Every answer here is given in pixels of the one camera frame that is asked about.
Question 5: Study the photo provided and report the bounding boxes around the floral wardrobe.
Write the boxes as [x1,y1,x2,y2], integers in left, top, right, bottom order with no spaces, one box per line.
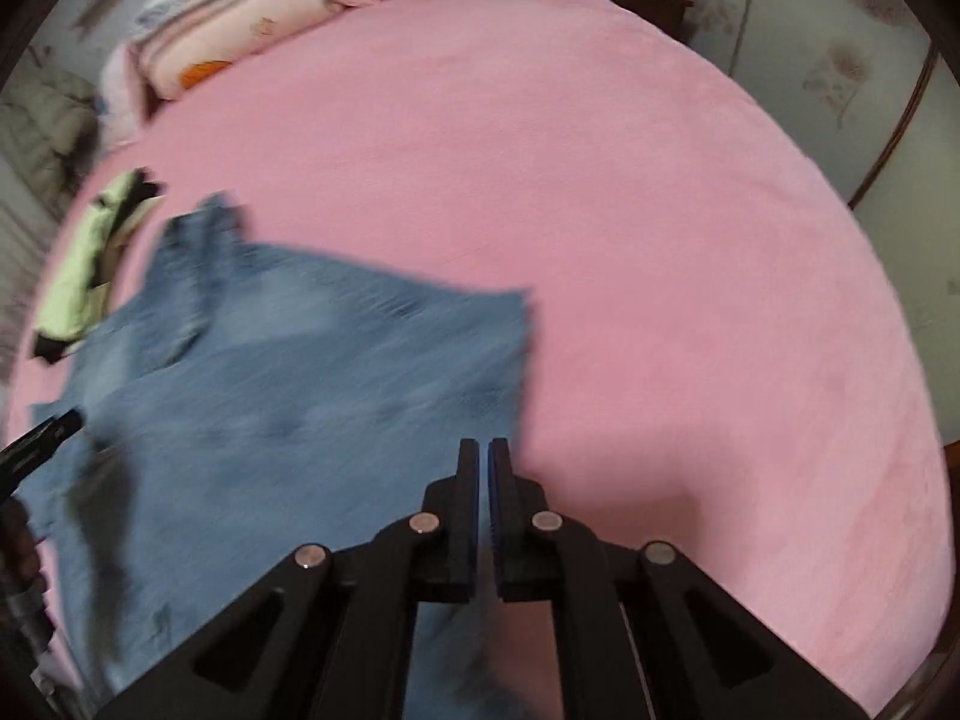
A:
[645,0,960,466]

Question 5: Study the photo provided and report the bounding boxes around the grey quilted coat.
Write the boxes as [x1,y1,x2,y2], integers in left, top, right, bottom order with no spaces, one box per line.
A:
[0,60,104,241]

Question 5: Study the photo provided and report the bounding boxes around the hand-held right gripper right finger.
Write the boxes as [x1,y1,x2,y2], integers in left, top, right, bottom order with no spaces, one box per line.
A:
[488,438,872,720]

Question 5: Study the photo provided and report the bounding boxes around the light green black-trimmed garment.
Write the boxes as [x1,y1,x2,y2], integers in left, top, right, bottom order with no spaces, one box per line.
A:
[31,169,166,367]

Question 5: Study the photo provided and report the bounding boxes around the dark wooden nightstand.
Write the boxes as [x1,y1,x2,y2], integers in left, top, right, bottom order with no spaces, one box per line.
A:
[562,0,695,47]

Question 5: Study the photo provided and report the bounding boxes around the blue denim jeans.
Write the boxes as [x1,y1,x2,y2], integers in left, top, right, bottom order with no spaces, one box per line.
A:
[15,193,537,720]

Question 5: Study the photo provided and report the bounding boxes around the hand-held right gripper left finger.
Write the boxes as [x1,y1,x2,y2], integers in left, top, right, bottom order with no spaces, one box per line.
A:
[94,439,480,720]

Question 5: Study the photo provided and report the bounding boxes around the pink folded quilt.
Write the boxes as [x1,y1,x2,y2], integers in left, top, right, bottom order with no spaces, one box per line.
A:
[127,0,347,102]

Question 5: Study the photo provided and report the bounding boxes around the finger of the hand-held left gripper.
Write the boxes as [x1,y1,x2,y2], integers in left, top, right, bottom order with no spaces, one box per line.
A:
[0,406,85,500]

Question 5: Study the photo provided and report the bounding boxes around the pink bed sheet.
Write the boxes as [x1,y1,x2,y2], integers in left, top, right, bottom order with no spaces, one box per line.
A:
[0,0,952,720]

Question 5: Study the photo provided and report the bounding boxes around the pale pink folded blanket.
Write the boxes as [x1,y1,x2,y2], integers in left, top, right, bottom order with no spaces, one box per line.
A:
[100,41,155,149]

